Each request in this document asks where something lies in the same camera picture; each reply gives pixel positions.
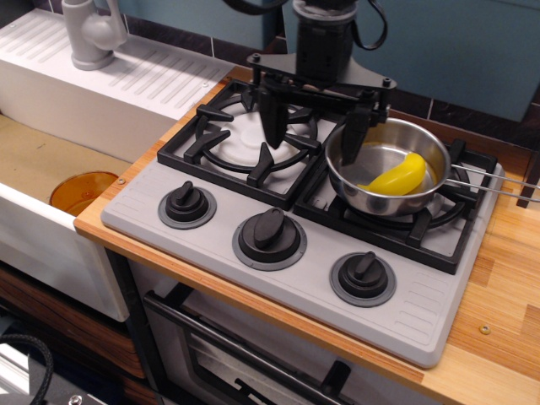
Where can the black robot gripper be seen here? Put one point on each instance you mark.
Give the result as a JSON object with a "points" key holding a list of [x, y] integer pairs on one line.
{"points": [[322, 75]]}

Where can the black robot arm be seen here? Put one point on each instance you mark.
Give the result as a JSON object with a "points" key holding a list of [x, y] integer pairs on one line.
{"points": [[325, 8]]}

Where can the black left burner grate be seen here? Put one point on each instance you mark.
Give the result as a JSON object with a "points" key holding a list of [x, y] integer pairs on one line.
{"points": [[224, 144]]}

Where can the black burner grate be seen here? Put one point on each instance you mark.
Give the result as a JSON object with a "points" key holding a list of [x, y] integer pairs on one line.
{"points": [[224, 144], [433, 224]]}

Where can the stainless steel saucepan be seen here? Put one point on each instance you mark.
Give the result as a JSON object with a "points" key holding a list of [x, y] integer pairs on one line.
{"points": [[385, 147]]}

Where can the yellow plastic banana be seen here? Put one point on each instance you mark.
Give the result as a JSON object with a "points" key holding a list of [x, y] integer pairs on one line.
{"points": [[401, 179]]}

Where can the black middle stove knob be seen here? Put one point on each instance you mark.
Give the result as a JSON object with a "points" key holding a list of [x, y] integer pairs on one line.
{"points": [[269, 241]]}

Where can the black stove knob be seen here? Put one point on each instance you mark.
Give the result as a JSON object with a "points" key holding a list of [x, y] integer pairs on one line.
{"points": [[187, 207], [363, 279], [269, 241]]}

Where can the black left stove knob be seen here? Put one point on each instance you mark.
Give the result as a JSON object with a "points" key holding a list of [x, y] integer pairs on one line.
{"points": [[187, 207]]}

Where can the black right stove knob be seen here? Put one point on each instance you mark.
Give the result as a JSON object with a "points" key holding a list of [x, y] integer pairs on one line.
{"points": [[363, 279]]}

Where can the black right burner grate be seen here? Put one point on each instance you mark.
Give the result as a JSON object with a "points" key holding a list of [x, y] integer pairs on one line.
{"points": [[433, 224]]}

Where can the grey toy stove top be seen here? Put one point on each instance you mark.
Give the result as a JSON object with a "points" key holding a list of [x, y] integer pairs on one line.
{"points": [[413, 324]]}

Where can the grey toy faucet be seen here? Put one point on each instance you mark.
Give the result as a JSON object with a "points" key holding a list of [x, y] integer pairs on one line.
{"points": [[93, 37]]}

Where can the orange plastic bowl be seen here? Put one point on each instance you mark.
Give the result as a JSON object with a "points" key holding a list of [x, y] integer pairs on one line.
{"points": [[76, 193]]}

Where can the white toy sink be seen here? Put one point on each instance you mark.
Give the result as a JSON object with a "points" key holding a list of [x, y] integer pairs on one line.
{"points": [[58, 121]]}

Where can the toy oven door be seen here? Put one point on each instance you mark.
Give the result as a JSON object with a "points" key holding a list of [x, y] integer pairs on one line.
{"points": [[235, 372]]}

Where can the brass countertop screw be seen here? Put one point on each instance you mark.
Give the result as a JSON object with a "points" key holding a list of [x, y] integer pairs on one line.
{"points": [[485, 329]]}

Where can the wooden drawer front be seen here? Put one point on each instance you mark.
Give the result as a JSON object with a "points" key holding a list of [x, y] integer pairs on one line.
{"points": [[70, 322]]}

